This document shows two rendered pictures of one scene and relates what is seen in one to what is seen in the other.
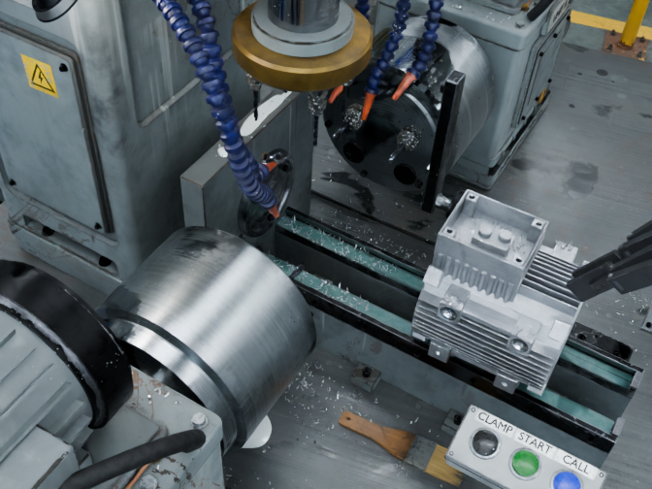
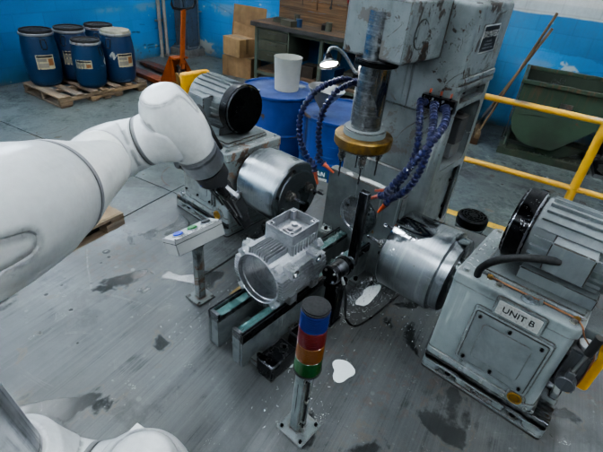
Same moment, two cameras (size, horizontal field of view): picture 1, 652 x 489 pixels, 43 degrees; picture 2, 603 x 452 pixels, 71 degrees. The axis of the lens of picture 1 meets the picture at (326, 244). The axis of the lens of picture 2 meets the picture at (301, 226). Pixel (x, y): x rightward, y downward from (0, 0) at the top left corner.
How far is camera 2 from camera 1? 155 cm
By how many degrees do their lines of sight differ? 72
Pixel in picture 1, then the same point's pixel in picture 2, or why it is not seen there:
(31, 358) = (223, 89)
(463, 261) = (283, 221)
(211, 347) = (255, 160)
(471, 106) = (404, 259)
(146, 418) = (230, 142)
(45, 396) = (217, 95)
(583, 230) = (387, 408)
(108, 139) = not seen: hidden behind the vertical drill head
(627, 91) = not seen: outside the picture
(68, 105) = not seen: hidden behind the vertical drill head
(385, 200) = (406, 312)
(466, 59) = (431, 247)
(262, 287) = (276, 169)
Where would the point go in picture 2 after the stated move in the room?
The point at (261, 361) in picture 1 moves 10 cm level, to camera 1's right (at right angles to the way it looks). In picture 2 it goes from (254, 178) to (244, 190)
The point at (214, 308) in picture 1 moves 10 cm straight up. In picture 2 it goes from (268, 159) to (269, 132)
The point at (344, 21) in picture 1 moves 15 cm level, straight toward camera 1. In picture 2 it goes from (359, 132) to (310, 123)
